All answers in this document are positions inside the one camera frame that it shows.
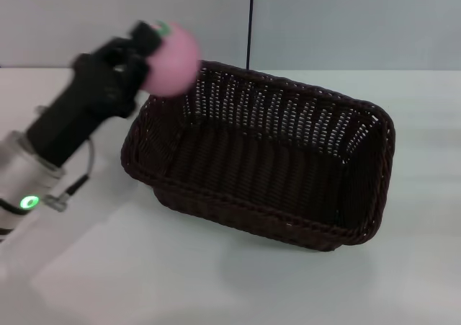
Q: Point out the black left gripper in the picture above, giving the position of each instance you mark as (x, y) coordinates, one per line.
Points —
(83, 101)

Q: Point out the pink toy peach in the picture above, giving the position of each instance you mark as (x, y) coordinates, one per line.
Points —
(173, 65)

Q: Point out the dark brown woven basket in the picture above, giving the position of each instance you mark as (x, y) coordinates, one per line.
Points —
(259, 173)

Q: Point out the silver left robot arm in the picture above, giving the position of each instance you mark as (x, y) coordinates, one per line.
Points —
(21, 184)

